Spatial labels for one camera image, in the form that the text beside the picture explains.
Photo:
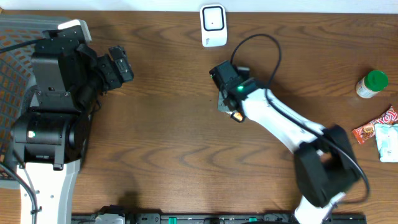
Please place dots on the orange tissue pack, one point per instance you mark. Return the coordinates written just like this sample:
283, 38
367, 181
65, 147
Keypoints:
237, 117

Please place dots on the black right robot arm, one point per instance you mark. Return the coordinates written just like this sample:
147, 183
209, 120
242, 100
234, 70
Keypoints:
324, 162

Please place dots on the white barcode scanner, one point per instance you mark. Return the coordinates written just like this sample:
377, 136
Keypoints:
213, 25

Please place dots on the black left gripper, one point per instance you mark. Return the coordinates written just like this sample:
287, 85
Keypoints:
107, 79

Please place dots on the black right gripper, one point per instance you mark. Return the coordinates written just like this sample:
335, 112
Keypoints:
221, 101

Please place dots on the light green wet wipes pack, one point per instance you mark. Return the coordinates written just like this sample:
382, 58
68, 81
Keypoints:
386, 140

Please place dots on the orange red snack bag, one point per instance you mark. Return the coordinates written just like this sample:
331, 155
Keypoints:
367, 131

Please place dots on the grey plastic basket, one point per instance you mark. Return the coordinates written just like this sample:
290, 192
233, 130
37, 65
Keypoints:
16, 68

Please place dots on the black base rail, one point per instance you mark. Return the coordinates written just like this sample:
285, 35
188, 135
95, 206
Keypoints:
117, 214

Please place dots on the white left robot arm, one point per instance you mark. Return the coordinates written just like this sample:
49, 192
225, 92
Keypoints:
50, 137

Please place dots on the green lid white jar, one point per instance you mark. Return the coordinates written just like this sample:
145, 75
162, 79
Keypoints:
370, 85

